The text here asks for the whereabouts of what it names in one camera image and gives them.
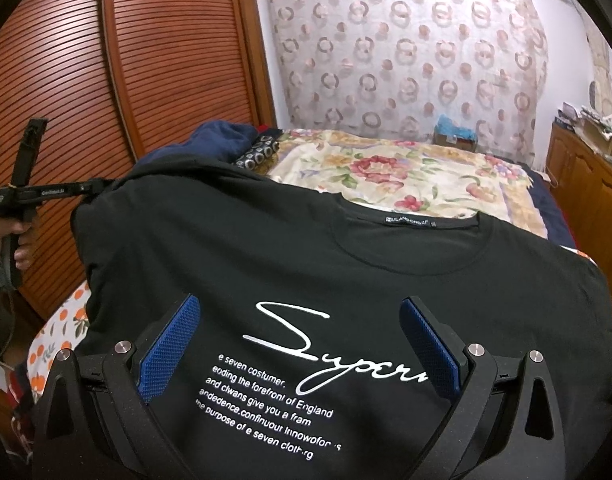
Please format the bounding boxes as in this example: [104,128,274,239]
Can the black printed t-shirt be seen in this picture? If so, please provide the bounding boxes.
[72,156,612,479]

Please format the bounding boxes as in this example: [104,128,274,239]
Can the person's left hand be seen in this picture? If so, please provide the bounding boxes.
[0,214,38,271]

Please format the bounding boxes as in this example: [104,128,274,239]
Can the orange fruit print sheet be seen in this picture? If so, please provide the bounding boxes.
[26,282,91,402]

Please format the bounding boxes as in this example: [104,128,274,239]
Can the brown slatted wardrobe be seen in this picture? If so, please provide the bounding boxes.
[0,0,278,321]

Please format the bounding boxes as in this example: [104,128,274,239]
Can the navy blue folded garment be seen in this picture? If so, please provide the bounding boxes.
[137,120,258,165]

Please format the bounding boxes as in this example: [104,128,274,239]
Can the dark patterned folded cloth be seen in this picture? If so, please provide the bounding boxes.
[234,136,279,171]

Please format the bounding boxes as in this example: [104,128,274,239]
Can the floral bed cover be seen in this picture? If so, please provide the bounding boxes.
[267,130,547,238]

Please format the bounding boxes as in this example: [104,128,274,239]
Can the wooden sideboard cabinet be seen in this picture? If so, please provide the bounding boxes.
[546,125,612,296]

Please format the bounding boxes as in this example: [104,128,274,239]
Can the cardboard box with blue cloth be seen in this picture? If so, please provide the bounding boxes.
[433,115,477,153]

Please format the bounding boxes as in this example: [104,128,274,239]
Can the clutter pile on sideboard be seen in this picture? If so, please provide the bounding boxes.
[554,102,612,164]

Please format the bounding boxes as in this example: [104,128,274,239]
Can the circle patterned curtain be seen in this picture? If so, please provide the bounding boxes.
[268,0,548,164]

